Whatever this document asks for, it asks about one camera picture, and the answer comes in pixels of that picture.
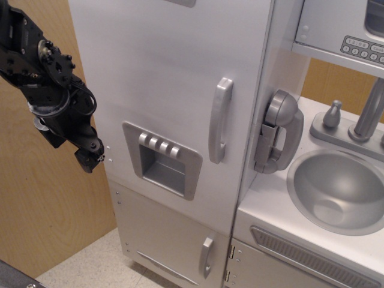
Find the brass cabinet hinge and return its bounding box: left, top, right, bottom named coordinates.
left=224, top=270, right=230, bottom=282
left=229, top=245, right=235, bottom=259

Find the silver toy sink basin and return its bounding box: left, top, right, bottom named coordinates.
left=287, top=150, right=383, bottom=236

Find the silver freezer door handle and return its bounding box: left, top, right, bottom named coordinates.
left=199, top=237, right=214, bottom=279

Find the black case at corner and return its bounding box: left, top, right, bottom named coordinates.
left=1, top=261, right=44, bottom=288

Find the lower brass cabinet hinge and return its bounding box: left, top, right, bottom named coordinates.
left=224, top=270, right=230, bottom=282

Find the white toy fridge door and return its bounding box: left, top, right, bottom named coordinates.
left=69, top=1, right=274, bottom=236

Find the white lower freezer door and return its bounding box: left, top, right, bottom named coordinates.
left=109, top=181, right=229, bottom=287

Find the silver toy faucet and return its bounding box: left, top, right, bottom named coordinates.
left=348, top=77, right=383, bottom=142

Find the grey toy wall phone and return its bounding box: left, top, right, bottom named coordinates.
left=254, top=90, right=304, bottom=174

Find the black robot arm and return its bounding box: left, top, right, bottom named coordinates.
left=1, top=1, right=104, bottom=173

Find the grey toy faucet knob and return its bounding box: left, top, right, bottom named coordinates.
left=323, top=100, right=342, bottom=128

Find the silver ice dispenser panel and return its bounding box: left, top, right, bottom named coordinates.
left=122, top=121, right=203, bottom=201

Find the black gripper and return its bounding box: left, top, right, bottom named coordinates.
left=33, top=91, right=104, bottom=173

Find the silver fridge door handle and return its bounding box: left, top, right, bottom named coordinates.
left=208, top=77, right=233, bottom=164

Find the white toy kitchen cabinet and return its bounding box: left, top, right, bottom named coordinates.
left=224, top=1, right=383, bottom=287

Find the grey oven vent panel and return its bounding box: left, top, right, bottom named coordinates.
left=250, top=226, right=383, bottom=287

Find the upper brass cabinet hinge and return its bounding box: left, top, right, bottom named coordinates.
left=229, top=245, right=235, bottom=259

